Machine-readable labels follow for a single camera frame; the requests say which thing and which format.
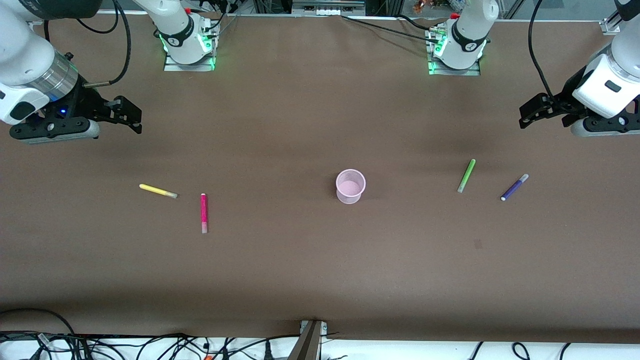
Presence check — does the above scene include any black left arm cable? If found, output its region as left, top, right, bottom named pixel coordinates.
left=528, top=0, right=557, bottom=99

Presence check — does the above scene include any purple marker pen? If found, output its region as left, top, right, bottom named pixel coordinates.
left=500, top=173, right=530, bottom=202

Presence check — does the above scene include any long black table cable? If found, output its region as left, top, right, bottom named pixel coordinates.
left=341, top=15, right=443, bottom=42

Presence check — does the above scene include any short black table cable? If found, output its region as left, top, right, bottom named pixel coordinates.
left=397, top=14, right=441, bottom=32

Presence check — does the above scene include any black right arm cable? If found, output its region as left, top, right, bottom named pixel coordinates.
left=83, top=0, right=132, bottom=89

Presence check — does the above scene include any aluminium frame corner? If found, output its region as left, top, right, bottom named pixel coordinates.
left=600, top=10, right=626, bottom=36

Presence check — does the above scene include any metal table edge bracket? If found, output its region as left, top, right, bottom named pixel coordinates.
left=289, top=320, right=329, bottom=360

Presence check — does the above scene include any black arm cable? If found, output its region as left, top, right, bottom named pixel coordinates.
left=528, top=0, right=557, bottom=99
left=83, top=0, right=132, bottom=89

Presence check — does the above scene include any green marker pen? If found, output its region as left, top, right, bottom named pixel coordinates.
left=457, top=159, right=477, bottom=194

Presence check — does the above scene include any pink translucent pen holder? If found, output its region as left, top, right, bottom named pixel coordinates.
left=335, top=169, right=367, bottom=205

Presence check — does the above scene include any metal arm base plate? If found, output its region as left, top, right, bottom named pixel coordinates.
left=164, top=29, right=217, bottom=72
left=428, top=27, right=482, bottom=77

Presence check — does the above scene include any black looped floor cable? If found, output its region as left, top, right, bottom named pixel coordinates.
left=0, top=308, right=77, bottom=338

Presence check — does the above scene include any yellow marker pen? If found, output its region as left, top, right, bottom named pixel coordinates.
left=139, top=183, right=179, bottom=199

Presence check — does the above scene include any grey metal box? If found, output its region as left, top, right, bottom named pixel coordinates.
left=291, top=0, right=367, bottom=17

